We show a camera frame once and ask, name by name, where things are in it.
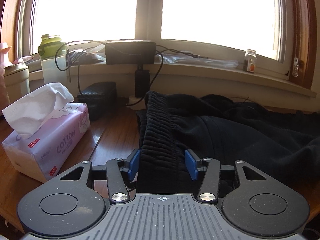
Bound white power strip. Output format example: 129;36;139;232
126;95;146;111

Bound small orange picture carton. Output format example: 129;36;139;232
244;49;257;73

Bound brown wooden window frame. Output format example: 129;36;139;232
289;0;317;89

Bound pink thermos jug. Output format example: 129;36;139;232
0;42;12;115

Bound beige lidded cup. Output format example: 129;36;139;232
4;63;30;103

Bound pink tissue pack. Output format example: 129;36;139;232
2;82;90;183

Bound clear plastic bag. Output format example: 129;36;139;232
163;53;239;69

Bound black box device on sill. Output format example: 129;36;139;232
105;40;156;64

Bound black Nike sweatpants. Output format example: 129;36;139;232
137;91;319;193

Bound black woven case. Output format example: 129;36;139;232
77;81;117;121

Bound black cable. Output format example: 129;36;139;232
54;39;209;103

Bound black power adapter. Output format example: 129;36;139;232
135;64;150;98

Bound green lid plastic container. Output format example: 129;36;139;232
38;34;67;86

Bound clear blind pull handle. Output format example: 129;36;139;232
292;57;299;77

